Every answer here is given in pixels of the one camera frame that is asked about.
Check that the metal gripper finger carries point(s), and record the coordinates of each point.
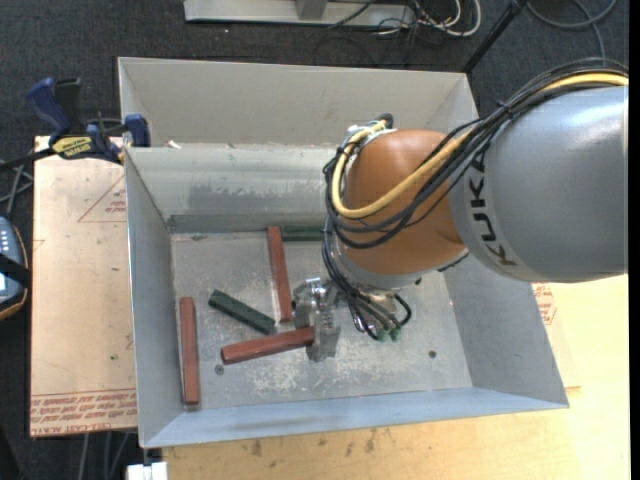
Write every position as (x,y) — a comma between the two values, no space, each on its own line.
(303,310)
(325,343)

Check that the red-brown block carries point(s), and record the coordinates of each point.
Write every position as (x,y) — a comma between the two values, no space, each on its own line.
(265,345)
(280,273)
(189,353)

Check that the dark green flat block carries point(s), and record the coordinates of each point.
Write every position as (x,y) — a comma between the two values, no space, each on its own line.
(302,233)
(241,311)

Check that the grey metal bin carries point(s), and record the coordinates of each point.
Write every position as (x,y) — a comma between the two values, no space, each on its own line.
(240,108)

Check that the brown cardboard board, red print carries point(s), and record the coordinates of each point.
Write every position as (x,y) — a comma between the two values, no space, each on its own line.
(80,278)

